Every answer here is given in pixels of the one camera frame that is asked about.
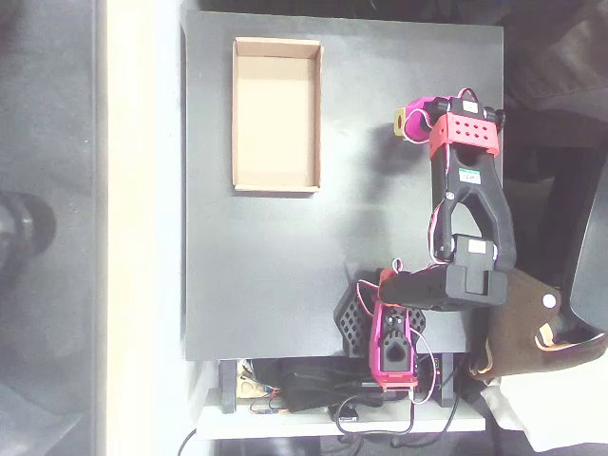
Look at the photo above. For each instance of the dark brown fabric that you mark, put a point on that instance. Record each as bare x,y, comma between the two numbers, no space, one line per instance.
551,57

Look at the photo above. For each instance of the small black adapter plug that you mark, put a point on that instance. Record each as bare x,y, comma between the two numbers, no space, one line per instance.
349,414

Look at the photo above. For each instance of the cardboard box tray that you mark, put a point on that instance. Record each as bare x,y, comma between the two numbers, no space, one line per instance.
275,119

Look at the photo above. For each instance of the white shelf board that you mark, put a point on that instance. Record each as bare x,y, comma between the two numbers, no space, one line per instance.
285,423

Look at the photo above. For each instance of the magenta gripper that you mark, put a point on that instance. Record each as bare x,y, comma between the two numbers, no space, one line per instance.
417,124

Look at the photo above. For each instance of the light wooden plate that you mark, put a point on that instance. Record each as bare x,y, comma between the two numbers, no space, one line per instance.
247,388

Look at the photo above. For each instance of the brown felt bag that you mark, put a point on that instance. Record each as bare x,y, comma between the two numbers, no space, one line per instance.
518,332

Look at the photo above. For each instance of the white cloth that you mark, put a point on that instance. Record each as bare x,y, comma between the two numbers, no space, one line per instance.
551,408

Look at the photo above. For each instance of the black perforated arm base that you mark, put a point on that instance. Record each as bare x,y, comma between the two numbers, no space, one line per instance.
351,323

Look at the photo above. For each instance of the black chair part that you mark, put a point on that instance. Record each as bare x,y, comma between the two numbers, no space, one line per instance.
589,266

